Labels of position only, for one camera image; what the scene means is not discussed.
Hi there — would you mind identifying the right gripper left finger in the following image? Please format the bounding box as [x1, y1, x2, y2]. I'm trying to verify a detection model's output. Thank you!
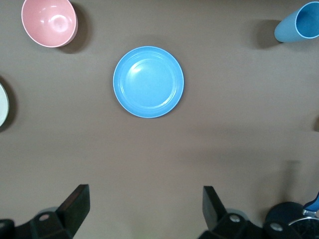
[0, 184, 91, 239]

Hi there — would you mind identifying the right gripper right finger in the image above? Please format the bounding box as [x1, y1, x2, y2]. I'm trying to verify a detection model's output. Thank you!
[199, 185, 304, 239]

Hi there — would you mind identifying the blue plate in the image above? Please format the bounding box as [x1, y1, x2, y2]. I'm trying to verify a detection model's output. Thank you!
[113, 45, 185, 119]

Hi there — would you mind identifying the glass lid blue knob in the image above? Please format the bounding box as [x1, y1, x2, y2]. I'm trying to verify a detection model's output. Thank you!
[289, 215, 319, 239]

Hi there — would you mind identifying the beige plate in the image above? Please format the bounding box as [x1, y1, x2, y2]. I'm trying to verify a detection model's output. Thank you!
[0, 82, 10, 127]

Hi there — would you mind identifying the pink bowl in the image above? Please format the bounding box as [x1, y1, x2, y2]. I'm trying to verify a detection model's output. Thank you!
[21, 0, 79, 48]

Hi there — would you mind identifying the blue cup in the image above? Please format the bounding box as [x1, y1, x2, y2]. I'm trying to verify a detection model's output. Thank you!
[274, 1, 319, 43]

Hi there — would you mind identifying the black saucepan blue handle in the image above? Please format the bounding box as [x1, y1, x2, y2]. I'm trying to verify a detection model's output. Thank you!
[264, 190, 319, 239]

